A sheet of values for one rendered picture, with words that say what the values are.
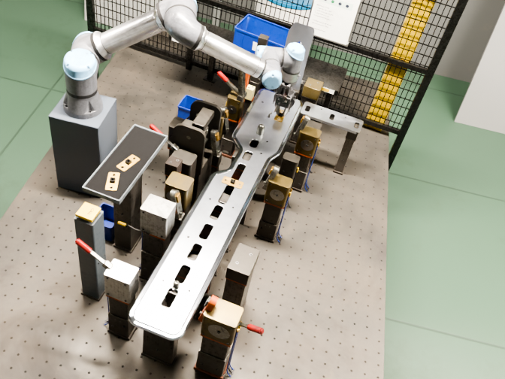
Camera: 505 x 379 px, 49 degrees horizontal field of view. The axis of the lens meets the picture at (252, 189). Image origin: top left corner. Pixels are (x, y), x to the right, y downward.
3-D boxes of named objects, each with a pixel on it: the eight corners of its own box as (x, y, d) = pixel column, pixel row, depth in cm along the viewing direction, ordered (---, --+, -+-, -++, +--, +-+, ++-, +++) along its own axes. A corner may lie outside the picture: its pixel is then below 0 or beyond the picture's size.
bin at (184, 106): (193, 125, 284) (195, 112, 278) (176, 119, 286) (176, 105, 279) (202, 113, 292) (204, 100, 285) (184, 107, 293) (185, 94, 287)
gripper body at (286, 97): (271, 104, 237) (276, 81, 228) (277, 93, 242) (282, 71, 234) (288, 110, 236) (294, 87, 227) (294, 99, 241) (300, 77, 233)
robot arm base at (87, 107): (56, 113, 215) (54, 92, 208) (73, 91, 226) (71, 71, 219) (94, 122, 215) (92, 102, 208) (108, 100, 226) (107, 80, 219)
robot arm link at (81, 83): (62, 94, 209) (58, 64, 199) (69, 74, 218) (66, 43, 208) (95, 98, 210) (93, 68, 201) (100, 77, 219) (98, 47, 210)
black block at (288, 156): (289, 211, 254) (303, 165, 233) (270, 204, 255) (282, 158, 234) (293, 204, 258) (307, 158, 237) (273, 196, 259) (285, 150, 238)
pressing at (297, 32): (298, 91, 268) (315, 28, 243) (276, 83, 269) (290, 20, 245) (298, 90, 268) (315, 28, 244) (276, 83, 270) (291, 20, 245)
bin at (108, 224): (111, 242, 226) (111, 228, 220) (89, 234, 228) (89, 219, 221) (125, 224, 234) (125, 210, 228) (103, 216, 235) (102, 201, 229)
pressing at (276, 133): (186, 347, 169) (187, 345, 168) (120, 320, 172) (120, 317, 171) (304, 103, 264) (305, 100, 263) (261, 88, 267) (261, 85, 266)
